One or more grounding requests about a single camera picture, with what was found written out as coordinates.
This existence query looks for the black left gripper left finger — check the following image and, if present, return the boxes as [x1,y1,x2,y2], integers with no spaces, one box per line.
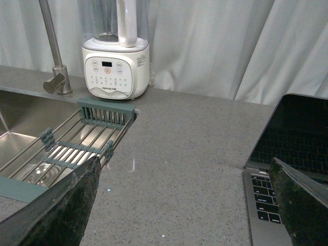
[1,156,101,245]

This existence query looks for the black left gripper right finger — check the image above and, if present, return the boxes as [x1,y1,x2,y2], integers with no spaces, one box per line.
[269,157,327,245]

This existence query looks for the grey laptop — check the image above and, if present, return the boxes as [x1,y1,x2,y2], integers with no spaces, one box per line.
[243,94,327,245]

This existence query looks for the stainless steel sink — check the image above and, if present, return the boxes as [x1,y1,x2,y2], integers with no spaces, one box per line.
[0,89,140,189]

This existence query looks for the green steel sink rack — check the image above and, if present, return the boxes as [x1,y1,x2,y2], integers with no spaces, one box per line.
[0,97,137,203]

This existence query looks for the steel faucet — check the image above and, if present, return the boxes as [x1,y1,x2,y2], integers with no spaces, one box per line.
[38,0,73,95]

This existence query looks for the white curtain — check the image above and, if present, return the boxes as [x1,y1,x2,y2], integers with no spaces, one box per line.
[1,1,327,106]

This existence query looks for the white blender appliance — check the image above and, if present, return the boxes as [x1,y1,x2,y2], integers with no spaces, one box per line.
[82,1,150,100]

